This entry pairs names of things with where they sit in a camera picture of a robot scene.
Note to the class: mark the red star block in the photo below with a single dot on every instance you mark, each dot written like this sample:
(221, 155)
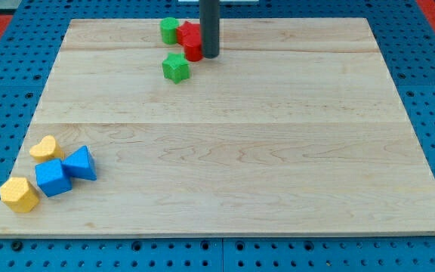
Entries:
(187, 29)

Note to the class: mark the green star block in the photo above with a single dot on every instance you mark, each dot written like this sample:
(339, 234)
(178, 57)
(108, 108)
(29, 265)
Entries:
(176, 67)

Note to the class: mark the light wooden board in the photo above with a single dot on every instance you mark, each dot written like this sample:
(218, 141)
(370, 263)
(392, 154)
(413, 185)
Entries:
(295, 130)

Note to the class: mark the red cylinder block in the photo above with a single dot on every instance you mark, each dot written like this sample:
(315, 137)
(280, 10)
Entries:
(193, 47)

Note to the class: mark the green cylinder block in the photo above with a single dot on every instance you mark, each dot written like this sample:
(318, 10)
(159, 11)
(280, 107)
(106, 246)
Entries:
(168, 30)

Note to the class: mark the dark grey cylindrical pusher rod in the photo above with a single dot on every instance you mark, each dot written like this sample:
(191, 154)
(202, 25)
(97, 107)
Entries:
(209, 19)

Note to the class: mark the blue triangle block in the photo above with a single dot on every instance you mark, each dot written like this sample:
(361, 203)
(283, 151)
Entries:
(80, 164)

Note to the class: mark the yellow heart block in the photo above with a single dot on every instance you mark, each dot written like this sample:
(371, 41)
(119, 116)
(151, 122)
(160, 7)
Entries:
(47, 149)

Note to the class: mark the blue cube block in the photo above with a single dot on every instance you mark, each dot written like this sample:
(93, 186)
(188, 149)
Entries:
(51, 178)

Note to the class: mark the yellow hexagon block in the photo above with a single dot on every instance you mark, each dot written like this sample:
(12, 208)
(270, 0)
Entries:
(19, 195)

